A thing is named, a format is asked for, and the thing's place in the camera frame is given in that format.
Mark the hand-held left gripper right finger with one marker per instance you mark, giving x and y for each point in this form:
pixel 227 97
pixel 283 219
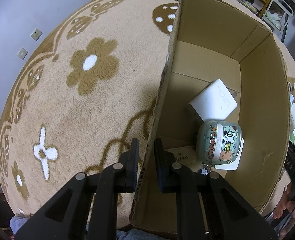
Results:
pixel 161 170

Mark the brown cardboard box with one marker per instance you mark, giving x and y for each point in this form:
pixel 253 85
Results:
pixel 262 105

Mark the white charger block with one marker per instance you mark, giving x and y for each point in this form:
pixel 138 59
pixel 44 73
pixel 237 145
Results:
pixel 213 100

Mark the wall socket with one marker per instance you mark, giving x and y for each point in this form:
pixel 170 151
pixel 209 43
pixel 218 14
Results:
pixel 36 34
pixel 22 53

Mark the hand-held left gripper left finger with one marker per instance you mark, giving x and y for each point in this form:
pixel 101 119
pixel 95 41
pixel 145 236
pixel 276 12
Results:
pixel 135 166

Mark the white trolley rack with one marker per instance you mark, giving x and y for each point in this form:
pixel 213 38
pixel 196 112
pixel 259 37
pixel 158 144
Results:
pixel 275 17

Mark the green cartoon earphone case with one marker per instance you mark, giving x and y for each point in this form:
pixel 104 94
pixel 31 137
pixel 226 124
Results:
pixel 218 145

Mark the person's right hand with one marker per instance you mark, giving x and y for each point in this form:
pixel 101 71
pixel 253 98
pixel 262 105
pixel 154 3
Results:
pixel 285 208

